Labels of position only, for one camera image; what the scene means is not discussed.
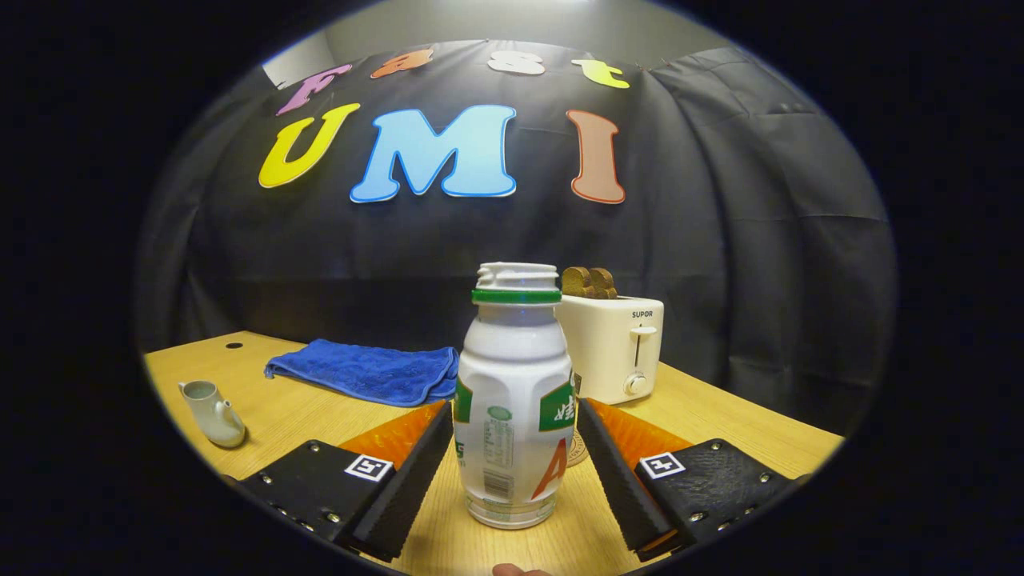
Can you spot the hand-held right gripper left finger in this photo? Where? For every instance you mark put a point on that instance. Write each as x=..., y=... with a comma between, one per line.
x=412, y=488

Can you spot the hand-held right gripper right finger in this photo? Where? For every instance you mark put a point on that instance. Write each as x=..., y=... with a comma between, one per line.
x=616, y=480

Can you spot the round brown coaster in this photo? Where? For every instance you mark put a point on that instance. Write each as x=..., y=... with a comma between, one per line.
x=578, y=452

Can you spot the white green water bottle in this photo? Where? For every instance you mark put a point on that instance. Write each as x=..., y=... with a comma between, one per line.
x=512, y=384

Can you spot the blue towel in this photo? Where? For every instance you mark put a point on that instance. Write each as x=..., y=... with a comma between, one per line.
x=368, y=372

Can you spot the white toaster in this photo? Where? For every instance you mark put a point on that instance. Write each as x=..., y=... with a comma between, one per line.
x=612, y=352

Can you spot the brown bread slice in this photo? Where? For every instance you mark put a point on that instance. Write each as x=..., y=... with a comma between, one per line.
x=576, y=282
x=604, y=284

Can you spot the black backdrop cloth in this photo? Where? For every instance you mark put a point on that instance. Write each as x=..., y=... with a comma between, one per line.
x=720, y=240

